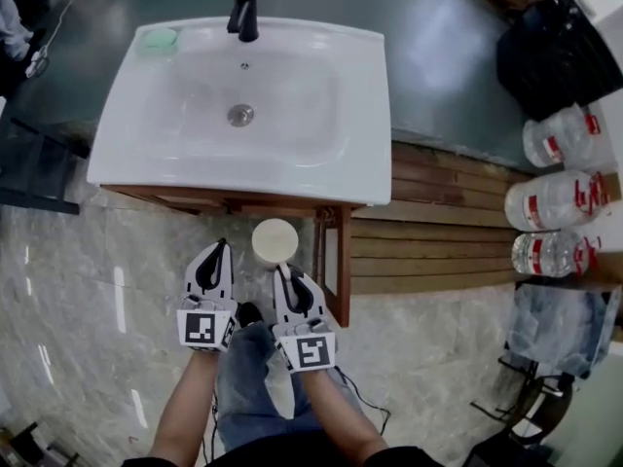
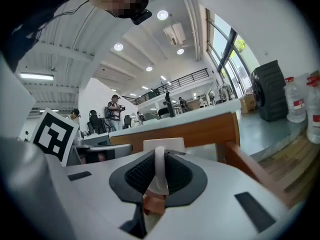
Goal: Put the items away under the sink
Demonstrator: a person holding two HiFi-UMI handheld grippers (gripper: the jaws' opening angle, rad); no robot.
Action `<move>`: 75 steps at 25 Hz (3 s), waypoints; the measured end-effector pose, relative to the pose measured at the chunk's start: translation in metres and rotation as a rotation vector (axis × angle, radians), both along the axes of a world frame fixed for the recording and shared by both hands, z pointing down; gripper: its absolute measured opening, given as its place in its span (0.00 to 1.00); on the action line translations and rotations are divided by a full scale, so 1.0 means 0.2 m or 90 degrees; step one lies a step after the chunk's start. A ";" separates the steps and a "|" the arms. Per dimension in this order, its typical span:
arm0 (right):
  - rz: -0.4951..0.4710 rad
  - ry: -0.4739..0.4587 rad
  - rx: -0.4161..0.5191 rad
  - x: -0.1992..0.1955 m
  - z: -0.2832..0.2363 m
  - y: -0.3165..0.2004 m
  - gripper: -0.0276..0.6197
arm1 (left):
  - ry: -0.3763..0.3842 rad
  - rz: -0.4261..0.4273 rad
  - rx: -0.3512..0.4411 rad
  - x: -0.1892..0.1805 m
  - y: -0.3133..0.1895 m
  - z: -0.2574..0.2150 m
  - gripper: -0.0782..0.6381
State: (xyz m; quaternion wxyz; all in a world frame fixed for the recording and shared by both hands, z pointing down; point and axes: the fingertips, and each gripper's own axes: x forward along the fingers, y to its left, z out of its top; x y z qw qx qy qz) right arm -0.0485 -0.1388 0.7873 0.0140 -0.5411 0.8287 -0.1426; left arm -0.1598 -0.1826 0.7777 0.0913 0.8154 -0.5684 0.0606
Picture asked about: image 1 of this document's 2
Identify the person's blue jeans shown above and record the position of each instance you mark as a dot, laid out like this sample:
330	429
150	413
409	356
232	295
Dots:
253	382

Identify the wooden slat platform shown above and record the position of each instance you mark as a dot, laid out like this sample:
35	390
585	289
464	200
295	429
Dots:
428	241

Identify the pale green soap bar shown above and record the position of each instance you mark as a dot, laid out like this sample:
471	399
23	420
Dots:
159	41

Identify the person's black shoe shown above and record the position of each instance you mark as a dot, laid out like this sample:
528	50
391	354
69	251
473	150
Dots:
250	314

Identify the wooden sink cabinet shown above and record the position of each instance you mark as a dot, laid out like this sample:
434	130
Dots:
343	261

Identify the black metal chair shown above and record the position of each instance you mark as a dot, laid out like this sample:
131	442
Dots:
535	402

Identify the black metal frame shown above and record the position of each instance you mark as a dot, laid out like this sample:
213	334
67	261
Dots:
29	445

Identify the large clear water bottle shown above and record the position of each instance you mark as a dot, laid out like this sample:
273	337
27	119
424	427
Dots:
550	202
550	253
560	136

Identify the white power strip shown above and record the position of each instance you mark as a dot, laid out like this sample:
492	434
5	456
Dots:
36	61

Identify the cream paper cup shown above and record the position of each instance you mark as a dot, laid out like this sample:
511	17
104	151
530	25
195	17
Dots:
275	241

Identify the black faucet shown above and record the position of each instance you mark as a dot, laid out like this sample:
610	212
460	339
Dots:
245	8

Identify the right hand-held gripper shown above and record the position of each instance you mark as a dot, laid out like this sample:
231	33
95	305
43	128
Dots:
311	353

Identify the white sink basin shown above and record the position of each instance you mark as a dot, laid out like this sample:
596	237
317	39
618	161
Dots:
194	154

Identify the black slatted cabinet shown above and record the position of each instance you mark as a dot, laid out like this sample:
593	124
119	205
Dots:
560	56

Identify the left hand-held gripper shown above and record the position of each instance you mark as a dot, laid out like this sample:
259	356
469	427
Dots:
202	329

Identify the person's right forearm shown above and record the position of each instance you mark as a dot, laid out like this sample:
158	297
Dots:
336	406

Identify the person's left forearm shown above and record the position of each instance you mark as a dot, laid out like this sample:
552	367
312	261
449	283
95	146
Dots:
185	406

